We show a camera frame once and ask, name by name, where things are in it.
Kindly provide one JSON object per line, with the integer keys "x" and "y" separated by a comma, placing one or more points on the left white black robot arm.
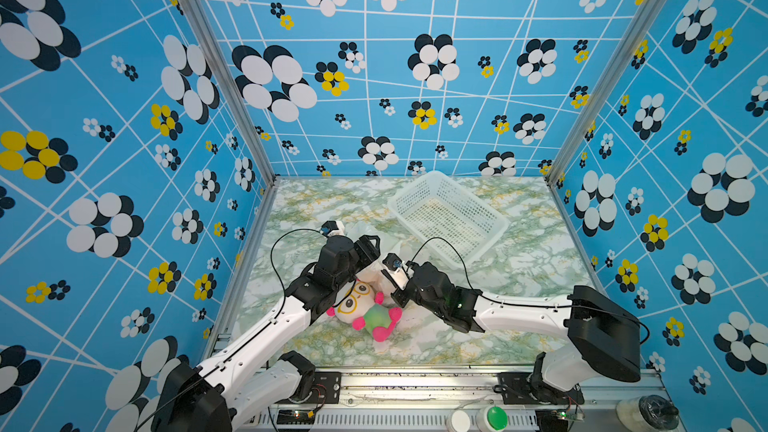
{"x": 225, "y": 391}

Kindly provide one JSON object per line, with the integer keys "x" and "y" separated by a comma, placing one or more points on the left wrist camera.
{"x": 332, "y": 228}

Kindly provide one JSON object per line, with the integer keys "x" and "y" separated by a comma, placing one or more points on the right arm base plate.
{"x": 519, "y": 388}

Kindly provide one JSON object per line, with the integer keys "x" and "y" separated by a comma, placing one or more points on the white round button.
{"x": 458, "y": 421}

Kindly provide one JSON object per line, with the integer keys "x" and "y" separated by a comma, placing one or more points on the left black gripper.
{"x": 362, "y": 244}

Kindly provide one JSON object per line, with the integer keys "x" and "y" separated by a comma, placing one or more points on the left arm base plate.
{"x": 320, "y": 387}

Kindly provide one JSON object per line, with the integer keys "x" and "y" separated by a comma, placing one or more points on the colourful plush toy with glasses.
{"x": 362, "y": 308}

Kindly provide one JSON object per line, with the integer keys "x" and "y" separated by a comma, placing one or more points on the aluminium corner post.
{"x": 204, "y": 34}
{"x": 644, "y": 18}

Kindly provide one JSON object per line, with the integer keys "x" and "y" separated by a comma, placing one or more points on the left aluminium corner post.
{"x": 204, "y": 34}

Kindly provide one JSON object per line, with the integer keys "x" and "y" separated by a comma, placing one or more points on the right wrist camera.
{"x": 394, "y": 271}

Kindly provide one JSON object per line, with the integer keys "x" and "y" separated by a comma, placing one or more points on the clear tape roll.
{"x": 649, "y": 413}

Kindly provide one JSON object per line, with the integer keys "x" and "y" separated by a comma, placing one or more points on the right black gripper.
{"x": 398, "y": 296}

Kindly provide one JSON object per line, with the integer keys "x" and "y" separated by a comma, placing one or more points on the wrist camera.
{"x": 332, "y": 228}
{"x": 394, "y": 271}

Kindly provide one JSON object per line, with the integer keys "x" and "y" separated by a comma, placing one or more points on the aluminium front rail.
{"x": 421, "y": 399}

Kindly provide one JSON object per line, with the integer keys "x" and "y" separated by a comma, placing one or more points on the green round button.
{"x": 492, "y": 419}

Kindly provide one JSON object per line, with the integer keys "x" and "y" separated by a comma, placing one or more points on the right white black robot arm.
{"x": 602, "y": 339}

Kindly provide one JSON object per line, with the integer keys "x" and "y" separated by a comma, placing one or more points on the right aluminium corner post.
{"x": 644, "y": 18}

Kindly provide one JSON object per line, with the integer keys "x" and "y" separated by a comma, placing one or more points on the white plastic mesh basket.
{"x": 458, "y": 226}

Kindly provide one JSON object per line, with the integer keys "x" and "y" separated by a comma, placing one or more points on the translucent white plastic bag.
{"x": 389, "y": 243}

